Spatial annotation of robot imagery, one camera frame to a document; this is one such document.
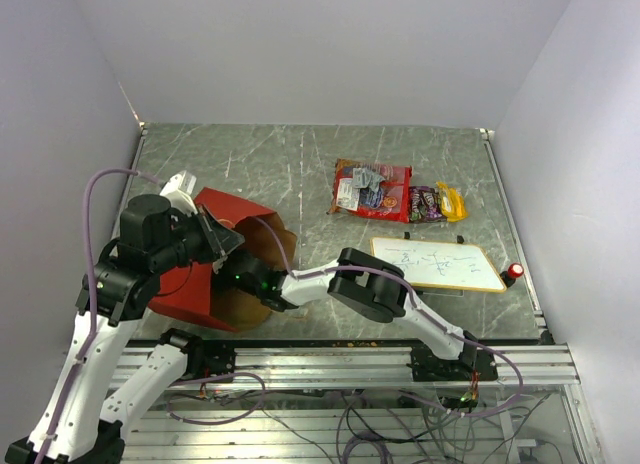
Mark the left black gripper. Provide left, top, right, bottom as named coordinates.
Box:
left=151, top=201, right=245, bottom=272

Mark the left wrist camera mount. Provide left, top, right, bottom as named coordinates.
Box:
left=159, top=170, right=197, bottom=216

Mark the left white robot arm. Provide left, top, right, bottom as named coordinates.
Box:
left=5, top=194, right=244, bottom=463

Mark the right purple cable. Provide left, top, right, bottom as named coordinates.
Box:
left=249, top=215, right=525, bottom=420

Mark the red emergency stop button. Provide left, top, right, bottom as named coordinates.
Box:
left=500, top=262, right=525, bottom=288

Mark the red candy bag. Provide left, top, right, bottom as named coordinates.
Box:
left=328, top=159, right=412, bottom=223

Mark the purple cable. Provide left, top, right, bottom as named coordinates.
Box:
left=32, top=167, right=166, bottom=464
left=249, top=215, right=525, bottom=420

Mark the red paper bag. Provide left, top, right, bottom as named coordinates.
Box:
left=149, top=188, right=297, bottom=333

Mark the small whiteboard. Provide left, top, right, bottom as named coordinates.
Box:
left=370, top=237, right=506, bottom=293

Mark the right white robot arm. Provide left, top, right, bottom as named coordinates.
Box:
left=213, top=248, right=478, bottom=380

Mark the brown purple chocolate pack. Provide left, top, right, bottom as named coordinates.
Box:
left=408, top=186, right=446, bottom=224

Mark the aluminium rail frame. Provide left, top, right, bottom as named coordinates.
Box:
left=96, top=340, right=603, bottom=463

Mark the silver green snack wrapper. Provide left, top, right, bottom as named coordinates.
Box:
left=352, top=167, right=385, bottom=193

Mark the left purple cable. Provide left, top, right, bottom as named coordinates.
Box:
left=32, top=167, right=166, bottom=464

